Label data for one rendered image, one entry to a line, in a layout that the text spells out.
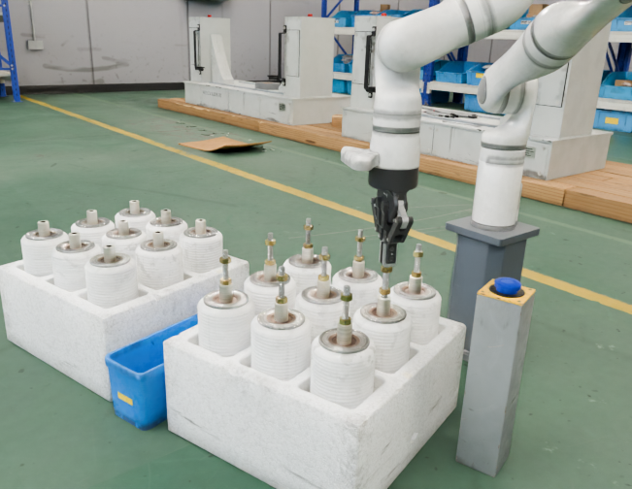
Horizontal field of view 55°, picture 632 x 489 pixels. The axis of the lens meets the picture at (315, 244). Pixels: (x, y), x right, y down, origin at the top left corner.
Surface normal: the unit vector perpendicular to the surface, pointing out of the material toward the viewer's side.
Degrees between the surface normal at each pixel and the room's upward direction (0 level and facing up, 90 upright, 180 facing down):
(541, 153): 90
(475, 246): 90
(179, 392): 90
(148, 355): 88
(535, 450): 0
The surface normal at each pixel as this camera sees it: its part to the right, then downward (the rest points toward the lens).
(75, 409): 0.03, -0.95
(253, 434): -0.57, 0.26
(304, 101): 0.62, 0.27
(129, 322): 0.80, 0.22
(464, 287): -0.78, 0.18
